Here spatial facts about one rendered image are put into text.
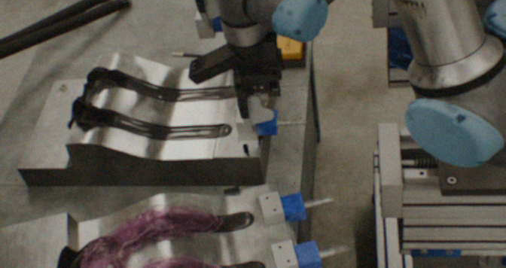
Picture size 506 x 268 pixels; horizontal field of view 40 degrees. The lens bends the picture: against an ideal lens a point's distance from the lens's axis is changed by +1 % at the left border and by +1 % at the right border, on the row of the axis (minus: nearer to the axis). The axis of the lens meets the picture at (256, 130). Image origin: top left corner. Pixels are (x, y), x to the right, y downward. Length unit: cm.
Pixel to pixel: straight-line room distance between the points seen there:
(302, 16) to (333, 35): 193
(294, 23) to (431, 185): 34
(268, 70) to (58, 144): 51
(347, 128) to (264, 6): 154
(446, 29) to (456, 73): 5
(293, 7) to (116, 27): 90
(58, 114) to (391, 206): 76
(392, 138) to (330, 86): 155
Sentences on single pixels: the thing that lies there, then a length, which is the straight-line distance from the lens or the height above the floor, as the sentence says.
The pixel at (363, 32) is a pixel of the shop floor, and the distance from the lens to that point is 294.
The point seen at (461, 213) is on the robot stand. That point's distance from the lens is 118.
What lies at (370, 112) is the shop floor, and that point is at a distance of 260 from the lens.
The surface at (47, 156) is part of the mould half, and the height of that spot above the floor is 86.
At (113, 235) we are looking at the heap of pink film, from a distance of 125.
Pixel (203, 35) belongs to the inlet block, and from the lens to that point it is 155.
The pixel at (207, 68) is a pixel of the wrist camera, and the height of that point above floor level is 108.
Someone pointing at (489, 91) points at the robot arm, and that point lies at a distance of 87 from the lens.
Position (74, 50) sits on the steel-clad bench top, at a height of 80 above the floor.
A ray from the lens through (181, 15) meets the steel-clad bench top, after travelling 182.
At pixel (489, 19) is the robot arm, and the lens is 97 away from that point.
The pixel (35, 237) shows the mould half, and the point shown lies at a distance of 129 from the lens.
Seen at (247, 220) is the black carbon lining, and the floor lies 85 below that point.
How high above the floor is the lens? 187
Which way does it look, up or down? 46 degrees down
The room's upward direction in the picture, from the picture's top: 11 degrees counter-clockwise
